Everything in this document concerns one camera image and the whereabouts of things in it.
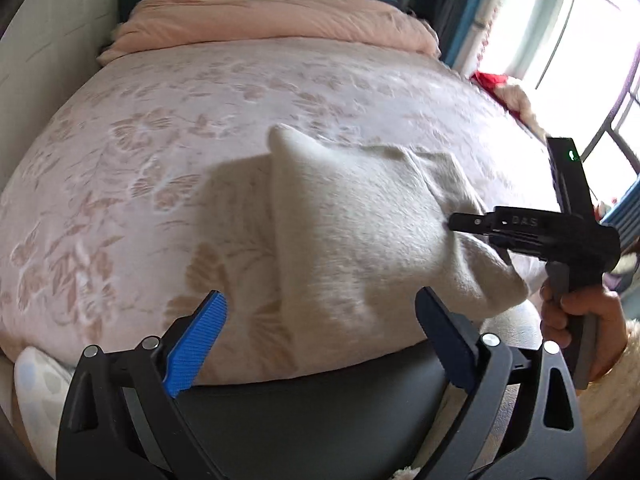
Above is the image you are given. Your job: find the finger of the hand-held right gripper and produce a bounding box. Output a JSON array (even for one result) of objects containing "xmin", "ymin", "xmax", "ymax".
[
  {"xmin": 448, "ymin": 211, "xmax": 502, "ymax": 235},
  {"xmin": 487, "ymin": 233, "xmax": 544, "ymax": 262}
]

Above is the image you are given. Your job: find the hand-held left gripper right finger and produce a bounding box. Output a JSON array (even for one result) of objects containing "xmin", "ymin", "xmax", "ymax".
[{"xmin": 400, "ymin": 286, "xmax": 589, "ymax": 480}]

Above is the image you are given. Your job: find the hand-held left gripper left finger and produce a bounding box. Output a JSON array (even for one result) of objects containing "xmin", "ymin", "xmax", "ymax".
[{"xmin": 56, "ymin": 290, "xmax": 229, "ymax": 480}]

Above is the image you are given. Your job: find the cream sweater with black hearts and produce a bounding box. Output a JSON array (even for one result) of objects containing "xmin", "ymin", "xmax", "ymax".
[{"xmin": 267, "ymin": 124, "xmax": 531, "ymax": 361}]

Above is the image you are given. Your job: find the person's right forearm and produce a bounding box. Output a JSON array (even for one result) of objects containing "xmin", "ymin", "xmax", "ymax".
[{"xmin": 580, "ymin": 317, "xmax": 640, "ymax": 463}]

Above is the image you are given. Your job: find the person's right hand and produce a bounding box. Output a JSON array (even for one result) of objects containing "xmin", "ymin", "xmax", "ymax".
[{"xmin": 540, "ymin": 282, "xmax": 628, "ymax": 382}]

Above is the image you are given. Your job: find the white cloth by window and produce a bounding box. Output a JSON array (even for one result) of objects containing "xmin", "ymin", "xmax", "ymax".
[{"xmin": 500, "ymin": 85, "xmax": 547, "ymax": 138}]

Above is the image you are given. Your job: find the dark grey bed footboard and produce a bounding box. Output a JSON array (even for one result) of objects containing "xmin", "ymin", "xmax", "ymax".
[{"xmin": 172, "ymin": 342, "xmax": 543, "ymax": 480}]

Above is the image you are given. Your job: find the red cloth by window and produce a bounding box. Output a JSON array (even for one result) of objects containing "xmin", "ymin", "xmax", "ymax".
[{"xmin": 470, "ymin": 71, "xmax": 512, "ymax": 102}]

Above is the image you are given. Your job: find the white leaf patterned sheet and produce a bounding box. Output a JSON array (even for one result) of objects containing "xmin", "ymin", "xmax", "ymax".
[{"xmin": 14, "ymin": 346, "xmax": 76, "ymax": 477}]

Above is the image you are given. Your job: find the pink floral bed blanket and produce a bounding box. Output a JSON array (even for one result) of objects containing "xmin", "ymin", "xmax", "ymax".
[{"xmin": 0, "ymin": 35, "xmax": 556, "ymax": 386}]

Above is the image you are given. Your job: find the white curtain with red trim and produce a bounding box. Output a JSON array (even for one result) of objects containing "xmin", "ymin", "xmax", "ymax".
[{"xmin": 472, "ymin": 0, "xmax": 518, "ymax": 68}]

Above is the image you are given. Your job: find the window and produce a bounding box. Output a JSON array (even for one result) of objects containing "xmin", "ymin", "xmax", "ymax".
[{"xmin": 480, "ymin": 0, "xmax": 640, "ymax": 201}]

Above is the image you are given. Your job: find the pink duvet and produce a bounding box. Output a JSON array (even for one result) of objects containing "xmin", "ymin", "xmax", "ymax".
[{"xmin": 97, "ymin": 0, "xmax": 441, "ymax": 67}]

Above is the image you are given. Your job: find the white wardrobe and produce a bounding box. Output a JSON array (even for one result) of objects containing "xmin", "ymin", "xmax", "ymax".
[{"xmin": 0, "ymin": 0, "xmax": 123, "ymax": 111}]

